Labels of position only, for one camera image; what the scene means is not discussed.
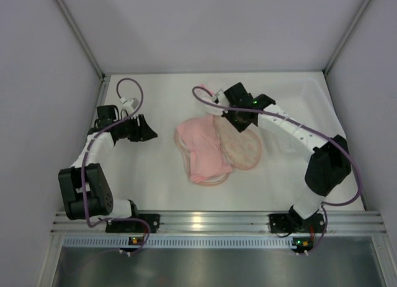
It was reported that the pink cloth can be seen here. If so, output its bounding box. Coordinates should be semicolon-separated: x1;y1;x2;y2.
174;115;233;186

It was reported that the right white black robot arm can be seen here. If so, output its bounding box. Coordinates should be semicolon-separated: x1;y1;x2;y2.
218;82;352;220

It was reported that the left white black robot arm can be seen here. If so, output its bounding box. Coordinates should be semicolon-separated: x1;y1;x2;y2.
58;105;158;220

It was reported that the slotted grey cable duct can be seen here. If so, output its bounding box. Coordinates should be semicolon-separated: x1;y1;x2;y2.
63;236;314;247

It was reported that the white mesh laundry bag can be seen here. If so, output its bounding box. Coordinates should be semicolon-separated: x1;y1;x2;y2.
194;84;224;116

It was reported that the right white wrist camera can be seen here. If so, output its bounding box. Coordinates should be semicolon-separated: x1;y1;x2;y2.
212;89;229;107

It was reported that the aluminium front rail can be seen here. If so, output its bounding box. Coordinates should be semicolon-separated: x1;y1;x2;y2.
50;210;387;236

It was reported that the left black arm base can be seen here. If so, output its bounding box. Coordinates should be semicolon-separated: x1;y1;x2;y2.
105;213;161;234

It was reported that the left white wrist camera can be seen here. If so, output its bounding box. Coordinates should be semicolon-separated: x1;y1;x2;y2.
120;97;140;115

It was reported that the floral orange bra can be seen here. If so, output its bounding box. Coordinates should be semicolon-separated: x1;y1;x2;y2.
175;115;263;187

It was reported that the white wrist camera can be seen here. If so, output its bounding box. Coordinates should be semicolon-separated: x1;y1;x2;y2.
120;97;140;115
212;89;229;107

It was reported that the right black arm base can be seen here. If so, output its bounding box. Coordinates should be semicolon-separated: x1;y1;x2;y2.
269;208;325;234

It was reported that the clear plastic bin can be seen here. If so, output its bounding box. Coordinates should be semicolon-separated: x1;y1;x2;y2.
249;78;346;138

